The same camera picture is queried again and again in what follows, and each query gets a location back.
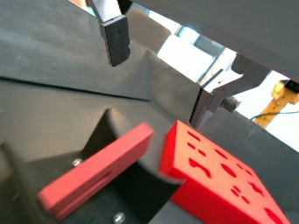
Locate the black curved stand fixture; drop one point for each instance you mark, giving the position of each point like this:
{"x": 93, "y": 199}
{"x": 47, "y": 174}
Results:
{"x": 137, "y": 193}

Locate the red shape-sorting board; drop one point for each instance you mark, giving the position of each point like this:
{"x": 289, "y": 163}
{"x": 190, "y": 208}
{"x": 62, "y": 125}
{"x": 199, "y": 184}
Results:
{"x": 222, "y": 191}

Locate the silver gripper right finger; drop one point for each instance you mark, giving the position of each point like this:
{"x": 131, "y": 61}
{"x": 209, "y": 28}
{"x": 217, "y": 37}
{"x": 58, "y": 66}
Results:
{"x": 217, "y": 97}

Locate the red double-square peg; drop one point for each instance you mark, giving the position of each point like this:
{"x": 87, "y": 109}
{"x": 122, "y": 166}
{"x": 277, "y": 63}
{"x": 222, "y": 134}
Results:
{"x": 69, "y": 191}

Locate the yellow post outside enclosure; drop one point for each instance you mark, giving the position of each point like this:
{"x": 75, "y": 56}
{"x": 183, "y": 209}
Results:
{"x": 285, "y": 94}

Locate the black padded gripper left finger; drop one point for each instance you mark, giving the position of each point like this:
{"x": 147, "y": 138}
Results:
{"x": 114, "y": 30}

